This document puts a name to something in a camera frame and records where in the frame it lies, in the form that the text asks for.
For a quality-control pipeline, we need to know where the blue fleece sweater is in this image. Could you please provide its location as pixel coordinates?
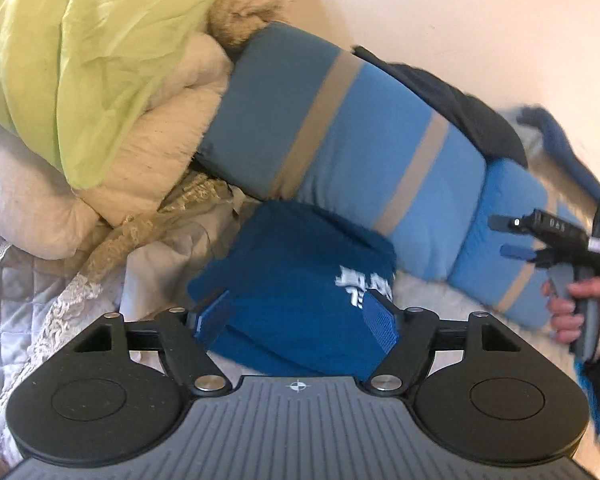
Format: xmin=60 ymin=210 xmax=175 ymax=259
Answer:
xmin=187 ymin=200 xmax=396 ymax=382

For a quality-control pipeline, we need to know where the right hand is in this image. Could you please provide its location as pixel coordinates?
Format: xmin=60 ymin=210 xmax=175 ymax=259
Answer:
xmin=540 ymin=274 xmax=600 ymax=361

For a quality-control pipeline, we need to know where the white quilted bed cover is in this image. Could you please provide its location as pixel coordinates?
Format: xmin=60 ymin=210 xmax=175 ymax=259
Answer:
xmin=119 ymin=238 xmax=600 ymax=461

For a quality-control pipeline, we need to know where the right blue striped pillow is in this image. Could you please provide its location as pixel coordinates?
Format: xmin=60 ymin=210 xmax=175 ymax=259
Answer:
xmin=448 ymin=159 xmax=585 ymax=330

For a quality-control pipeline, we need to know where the blue striped pillow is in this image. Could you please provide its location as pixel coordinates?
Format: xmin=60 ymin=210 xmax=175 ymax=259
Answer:
xmin=448 ymin=159 xmax=585 ymax=330
xmin=194 ymin=20 xmax=488 ymax=283

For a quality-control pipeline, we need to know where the blue folded garment on bag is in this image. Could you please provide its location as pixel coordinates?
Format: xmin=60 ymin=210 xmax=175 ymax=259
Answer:
xmin=516 ymin=106 xmax=600 ymax=200

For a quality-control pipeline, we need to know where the dark navy garment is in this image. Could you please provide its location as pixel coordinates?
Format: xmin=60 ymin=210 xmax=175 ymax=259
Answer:
xmin=352 ymin=46 xmax=528 ymax=168

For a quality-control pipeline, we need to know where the left blue striped pillow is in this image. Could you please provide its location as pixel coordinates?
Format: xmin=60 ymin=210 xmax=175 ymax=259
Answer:
xmin=194 ymin=20 xmax=488 ymax=283

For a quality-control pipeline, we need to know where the beige comforter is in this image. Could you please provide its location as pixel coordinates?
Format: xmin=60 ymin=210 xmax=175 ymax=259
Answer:
xmin=0 ymin=21 xmax=272 ymax=260

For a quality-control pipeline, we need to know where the green sheet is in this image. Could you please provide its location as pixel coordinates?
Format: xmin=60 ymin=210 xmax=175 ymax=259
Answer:
xmin=0 ymin=0 xmax=307 ymax=191

